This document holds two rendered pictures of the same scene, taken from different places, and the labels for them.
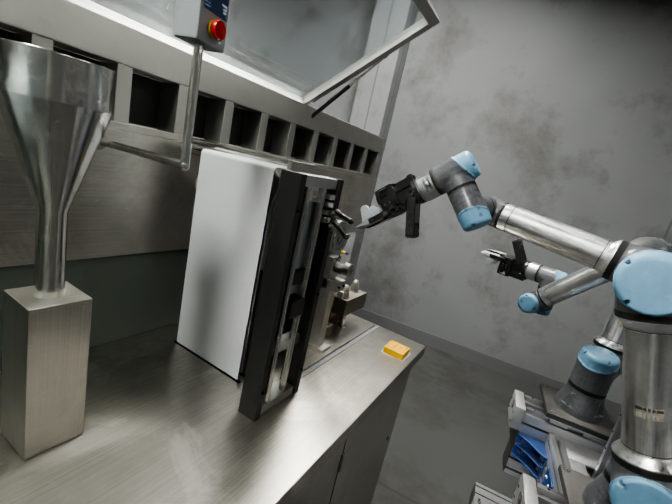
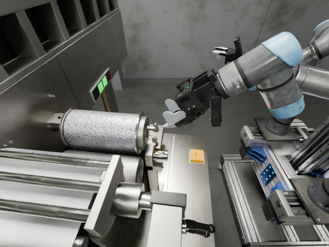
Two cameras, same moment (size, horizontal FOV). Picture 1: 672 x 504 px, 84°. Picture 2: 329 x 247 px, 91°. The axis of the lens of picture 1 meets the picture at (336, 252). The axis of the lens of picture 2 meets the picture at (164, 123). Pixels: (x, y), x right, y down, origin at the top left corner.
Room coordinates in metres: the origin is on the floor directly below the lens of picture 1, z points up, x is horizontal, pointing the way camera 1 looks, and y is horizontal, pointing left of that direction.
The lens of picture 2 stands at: (0.76, 0.08, 1.67)
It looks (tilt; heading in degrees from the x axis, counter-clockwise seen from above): 45 degrees down; 338
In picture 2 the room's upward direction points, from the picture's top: straight up
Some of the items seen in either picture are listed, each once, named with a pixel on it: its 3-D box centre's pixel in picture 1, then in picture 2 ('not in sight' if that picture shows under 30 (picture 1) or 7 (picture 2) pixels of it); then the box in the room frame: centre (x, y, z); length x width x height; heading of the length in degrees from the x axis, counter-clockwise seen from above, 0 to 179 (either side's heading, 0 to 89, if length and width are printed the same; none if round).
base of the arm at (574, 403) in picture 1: (582, 397); (279, 122); (1.21, -0.97, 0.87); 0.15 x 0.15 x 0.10
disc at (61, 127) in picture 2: not in sight; (74, 127); (1.25, 0.23, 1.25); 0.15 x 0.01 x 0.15; 152
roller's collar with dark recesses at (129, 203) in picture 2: not in sight; (126, 198); (0.90, 0.10, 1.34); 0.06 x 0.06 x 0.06; 62
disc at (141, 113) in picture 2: not in sight; (140, 132); (1.14, 0.02, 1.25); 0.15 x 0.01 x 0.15; 152
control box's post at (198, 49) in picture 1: (191, 107); not in sight; (0.67, 0.30, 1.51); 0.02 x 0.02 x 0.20
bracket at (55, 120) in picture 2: not in sight; (58, 119); (1.27, 0.27, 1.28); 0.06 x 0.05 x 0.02; 62
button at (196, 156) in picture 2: (396, 350); (197, 156); (1.16, -0.27, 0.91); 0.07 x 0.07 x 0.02; 62
